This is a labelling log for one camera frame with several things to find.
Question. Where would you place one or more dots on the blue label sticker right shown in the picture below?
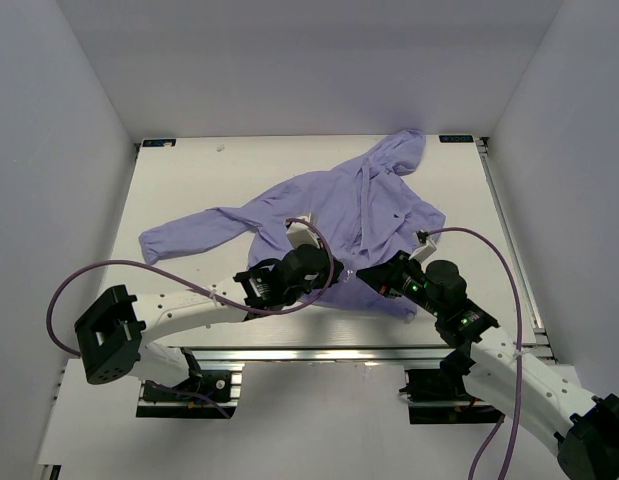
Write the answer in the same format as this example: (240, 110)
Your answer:
(452, 139)

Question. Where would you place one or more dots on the blue label sticker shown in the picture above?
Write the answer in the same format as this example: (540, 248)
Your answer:
(158, 143)
(452, 139)

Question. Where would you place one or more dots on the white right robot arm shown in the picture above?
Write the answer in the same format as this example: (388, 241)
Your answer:
(580, 428)

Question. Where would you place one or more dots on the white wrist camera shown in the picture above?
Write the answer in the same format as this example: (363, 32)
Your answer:
(426, 247)
(300, 233)

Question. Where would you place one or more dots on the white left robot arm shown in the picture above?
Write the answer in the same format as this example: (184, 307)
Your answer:
(120, 333)

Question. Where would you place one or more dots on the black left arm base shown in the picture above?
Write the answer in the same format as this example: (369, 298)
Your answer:
(212, 395)

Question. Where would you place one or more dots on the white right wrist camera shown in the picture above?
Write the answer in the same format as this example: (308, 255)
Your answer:
(426, 247)

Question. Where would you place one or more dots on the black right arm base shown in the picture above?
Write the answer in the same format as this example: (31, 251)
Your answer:
(432, 400)

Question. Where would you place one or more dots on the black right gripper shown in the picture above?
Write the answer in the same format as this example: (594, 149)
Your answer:
(385, 277)

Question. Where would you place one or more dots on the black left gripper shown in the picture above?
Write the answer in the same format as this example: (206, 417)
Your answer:
(323, 280)

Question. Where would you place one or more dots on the lilac zip jacket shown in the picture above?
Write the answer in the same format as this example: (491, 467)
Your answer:
(363, 207)

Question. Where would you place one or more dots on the blue label sticker left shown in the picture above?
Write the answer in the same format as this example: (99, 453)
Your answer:
(158, 143)

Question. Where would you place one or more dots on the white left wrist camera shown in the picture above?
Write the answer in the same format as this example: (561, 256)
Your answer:
(300, 233)

